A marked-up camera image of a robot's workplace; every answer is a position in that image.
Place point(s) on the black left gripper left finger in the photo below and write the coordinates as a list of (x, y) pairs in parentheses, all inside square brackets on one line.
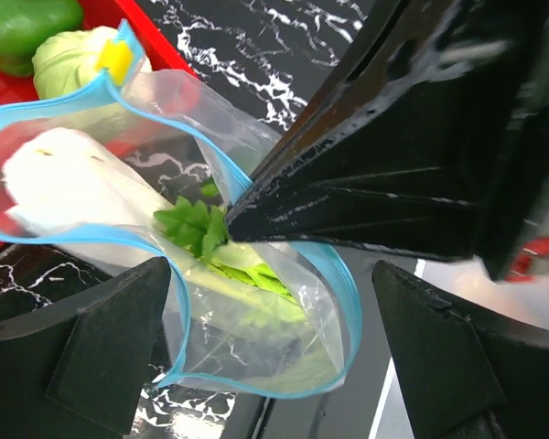
[(75, 369)]

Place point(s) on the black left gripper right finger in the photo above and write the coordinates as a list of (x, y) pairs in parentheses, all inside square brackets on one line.
[(464, 371)]

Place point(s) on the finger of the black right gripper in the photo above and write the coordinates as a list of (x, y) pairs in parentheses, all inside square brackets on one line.
[(430, 139)]

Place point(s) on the white toy radish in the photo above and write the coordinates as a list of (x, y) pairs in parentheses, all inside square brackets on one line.
[(63, 177)]

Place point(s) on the blue zipper clear bag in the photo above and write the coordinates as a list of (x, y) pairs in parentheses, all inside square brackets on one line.
[(139, 164)]

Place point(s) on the toy leek green white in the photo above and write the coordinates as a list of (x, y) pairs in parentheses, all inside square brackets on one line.
[(244, 316)]

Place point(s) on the red plastic bin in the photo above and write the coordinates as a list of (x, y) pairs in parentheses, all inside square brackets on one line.
[(106, 13)]

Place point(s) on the green toy cabbage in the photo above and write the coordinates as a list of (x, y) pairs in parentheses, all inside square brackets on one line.
[(68, 61)]

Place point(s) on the green toy bell pepper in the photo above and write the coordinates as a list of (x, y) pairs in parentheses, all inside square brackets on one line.
[(26, 24)]

